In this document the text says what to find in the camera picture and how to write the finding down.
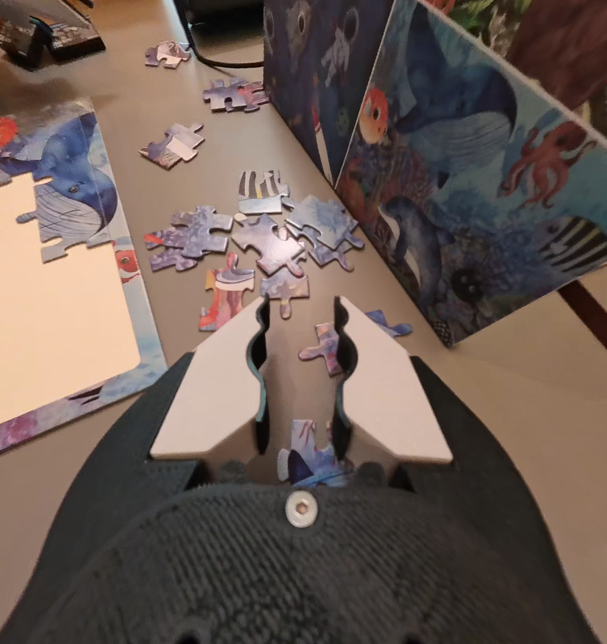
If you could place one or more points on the white patch blue puzzle piece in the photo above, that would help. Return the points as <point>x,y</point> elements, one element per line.
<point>172,146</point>

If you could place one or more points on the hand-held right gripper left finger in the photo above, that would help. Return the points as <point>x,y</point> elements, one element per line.
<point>213,402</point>

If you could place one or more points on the purple blue puzzle piece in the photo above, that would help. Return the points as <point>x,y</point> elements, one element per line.
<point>391,324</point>

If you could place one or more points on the purple fan coral puzzle piece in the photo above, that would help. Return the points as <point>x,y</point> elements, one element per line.
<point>167,53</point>

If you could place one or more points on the ocean jigsaw puzzle board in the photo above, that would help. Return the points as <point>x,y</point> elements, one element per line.
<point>57,302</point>

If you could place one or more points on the coral and striped puzzle piece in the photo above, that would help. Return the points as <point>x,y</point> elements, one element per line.
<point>308,453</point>

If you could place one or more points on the pile of loose puzzle pieces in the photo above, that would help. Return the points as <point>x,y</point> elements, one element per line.
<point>268,244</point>

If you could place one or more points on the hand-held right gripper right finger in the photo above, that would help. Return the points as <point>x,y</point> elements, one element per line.
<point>389,402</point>

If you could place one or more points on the illustrated puzzle box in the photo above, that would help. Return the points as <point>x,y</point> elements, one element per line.
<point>459,201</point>

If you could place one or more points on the black charging hub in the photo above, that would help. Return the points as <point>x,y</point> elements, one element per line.
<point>228,10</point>

